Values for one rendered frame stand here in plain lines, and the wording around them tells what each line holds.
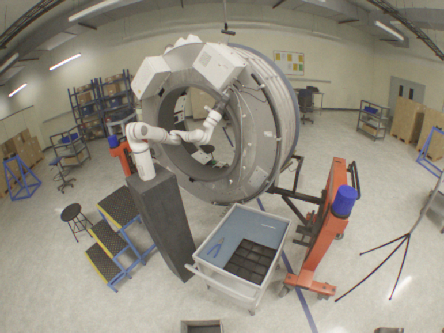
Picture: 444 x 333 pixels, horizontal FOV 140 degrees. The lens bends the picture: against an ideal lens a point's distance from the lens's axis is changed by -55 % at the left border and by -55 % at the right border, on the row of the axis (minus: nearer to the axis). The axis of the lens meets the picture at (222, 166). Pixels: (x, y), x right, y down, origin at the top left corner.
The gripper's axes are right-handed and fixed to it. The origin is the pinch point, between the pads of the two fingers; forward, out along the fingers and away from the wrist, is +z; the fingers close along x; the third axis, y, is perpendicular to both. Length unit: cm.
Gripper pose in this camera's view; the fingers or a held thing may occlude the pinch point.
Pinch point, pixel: (229, 87)
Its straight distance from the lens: 113.9
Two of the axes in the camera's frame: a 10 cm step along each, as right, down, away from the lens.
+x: -0.6, 0.4, -10.0
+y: 8.4, 5.4, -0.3
